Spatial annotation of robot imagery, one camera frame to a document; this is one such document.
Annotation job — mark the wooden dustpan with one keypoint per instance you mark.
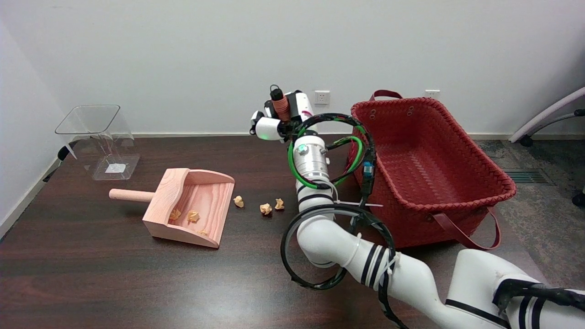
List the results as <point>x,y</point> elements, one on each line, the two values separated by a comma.
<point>205,192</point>

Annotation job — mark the white wall socket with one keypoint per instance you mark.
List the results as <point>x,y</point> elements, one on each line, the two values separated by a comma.
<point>321,97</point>
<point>432,94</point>

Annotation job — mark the brown bristle hand broom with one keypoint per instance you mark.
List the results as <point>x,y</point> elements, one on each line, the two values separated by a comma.
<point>279,107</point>

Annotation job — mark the metal floor vent grille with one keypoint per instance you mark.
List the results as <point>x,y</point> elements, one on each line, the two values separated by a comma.
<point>525,176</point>

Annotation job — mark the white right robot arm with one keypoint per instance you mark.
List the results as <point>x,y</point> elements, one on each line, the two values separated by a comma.
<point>329,237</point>

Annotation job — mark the red woven basket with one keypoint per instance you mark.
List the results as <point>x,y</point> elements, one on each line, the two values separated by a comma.
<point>434,169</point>

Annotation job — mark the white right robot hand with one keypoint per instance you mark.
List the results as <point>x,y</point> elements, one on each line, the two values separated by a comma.
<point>269,129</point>

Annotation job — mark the black chair caster wheel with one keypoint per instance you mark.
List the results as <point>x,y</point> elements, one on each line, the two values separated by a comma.
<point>579,198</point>

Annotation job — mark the clear plastic container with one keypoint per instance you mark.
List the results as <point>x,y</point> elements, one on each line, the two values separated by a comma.
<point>114,169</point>

